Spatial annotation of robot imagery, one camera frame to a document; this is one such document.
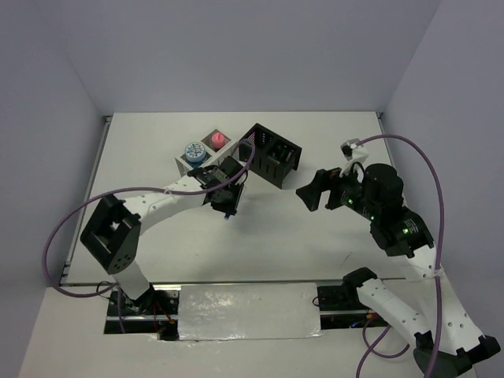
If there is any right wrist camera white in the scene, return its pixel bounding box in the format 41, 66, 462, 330
339, 139, 369, 177

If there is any white two-slot organizer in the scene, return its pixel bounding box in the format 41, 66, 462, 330
175, 128, 238, 176

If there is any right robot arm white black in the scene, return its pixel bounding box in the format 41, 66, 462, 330
296, 163, 501, 377

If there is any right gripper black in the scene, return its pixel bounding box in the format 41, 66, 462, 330
295, 157, 377, 217

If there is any black two-slot organizer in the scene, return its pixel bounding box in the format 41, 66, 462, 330
238, 123, 302, 189

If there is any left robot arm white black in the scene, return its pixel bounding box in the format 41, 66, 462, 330
80, 156, 247, 314

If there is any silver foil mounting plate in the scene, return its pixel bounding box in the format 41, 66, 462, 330
104, 281, 385, 342

